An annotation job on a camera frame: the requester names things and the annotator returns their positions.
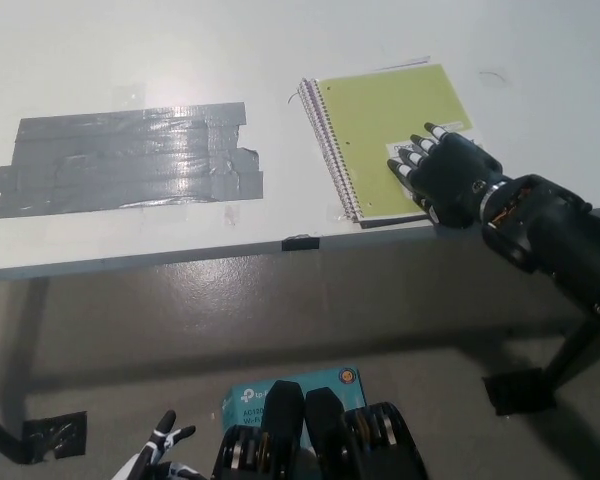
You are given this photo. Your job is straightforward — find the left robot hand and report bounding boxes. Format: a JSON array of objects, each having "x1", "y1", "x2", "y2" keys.
[{"x1": 112, "y1": 409, "x2": 206, "y2": 480}]

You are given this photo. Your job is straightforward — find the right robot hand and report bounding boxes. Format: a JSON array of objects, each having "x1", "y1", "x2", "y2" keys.
[{"x1": 385, "y1": 122, "x2": 510, "y2": 229}]

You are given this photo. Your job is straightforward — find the green spiral notebook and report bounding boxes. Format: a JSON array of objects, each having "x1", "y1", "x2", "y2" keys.
[{"x1": 314, "y1": 62, "x2": 486, "y2": 226}]

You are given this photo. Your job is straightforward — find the purple spiral notebook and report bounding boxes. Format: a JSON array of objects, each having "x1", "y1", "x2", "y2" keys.
[{"x1": 298, "y1": 55, "x2": 434, "y2": 230}]

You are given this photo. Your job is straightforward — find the black robot torso blocks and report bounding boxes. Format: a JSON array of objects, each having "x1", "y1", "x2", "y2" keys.
[{"x1": 212, "y1": 380, "x2": 429, "y2": 480}]

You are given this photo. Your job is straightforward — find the black floor tape patch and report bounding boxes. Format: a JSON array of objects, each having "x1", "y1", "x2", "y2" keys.
[
  {"x1": 481, "y1": 367, "x2": 557, "y2": 417},
  {"x1": 22, "y1": 410, "x2": 89, "y2": 461}
]

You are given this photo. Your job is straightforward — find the small black tape strip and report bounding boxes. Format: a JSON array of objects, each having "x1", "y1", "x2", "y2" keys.
[{"x1": 282, "y1": 237, "x2": 321, "y2": 252}]

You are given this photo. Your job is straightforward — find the teal router box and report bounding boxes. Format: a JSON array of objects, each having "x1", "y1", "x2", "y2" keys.
[{"x1": 222, "y1": 367, "x2": 369, "y2": 451}]

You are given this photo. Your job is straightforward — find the grey duct tape patch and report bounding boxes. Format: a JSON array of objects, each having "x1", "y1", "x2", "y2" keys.
[{"x1": 0, "y1": 102, "x2": 265, "y2": 221}]

